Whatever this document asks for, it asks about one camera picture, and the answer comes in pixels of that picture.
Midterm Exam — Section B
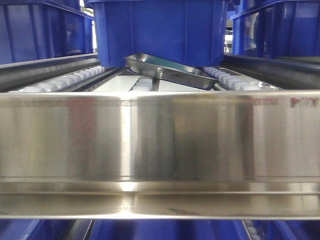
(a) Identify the white roller track right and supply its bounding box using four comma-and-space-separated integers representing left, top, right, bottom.
203, 67, 262, 91

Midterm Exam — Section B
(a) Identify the steel shelf front beam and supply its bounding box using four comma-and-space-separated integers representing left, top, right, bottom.
0, 90, 320, 220

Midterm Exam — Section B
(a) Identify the white roller track left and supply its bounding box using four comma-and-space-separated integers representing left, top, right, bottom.
18, 65, 106, 93

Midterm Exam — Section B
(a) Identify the white roller track centre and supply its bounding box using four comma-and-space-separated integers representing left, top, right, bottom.
130, 76, 160, 92

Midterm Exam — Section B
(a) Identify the steel tray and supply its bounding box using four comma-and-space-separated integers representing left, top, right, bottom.
125, 53, 218, 90

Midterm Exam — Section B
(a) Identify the blue bin centre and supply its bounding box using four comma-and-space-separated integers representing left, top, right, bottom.
87, 0, 229, 67

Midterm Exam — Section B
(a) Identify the white roller track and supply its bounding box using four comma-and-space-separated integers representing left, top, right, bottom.
18, 65, 106, 93
203, 67, 262, 91
130, 76, 160, 92

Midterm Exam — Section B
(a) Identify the blue bin right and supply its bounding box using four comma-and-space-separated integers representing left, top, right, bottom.
230, 0, 320, 59

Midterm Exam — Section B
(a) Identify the blue bin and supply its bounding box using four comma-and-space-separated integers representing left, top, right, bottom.
0, 0, 94, 64
87, 0, 229, 67
230, 0, 320, 59

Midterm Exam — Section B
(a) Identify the blue bin left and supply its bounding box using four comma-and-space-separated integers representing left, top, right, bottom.
0, 0, 94, 64

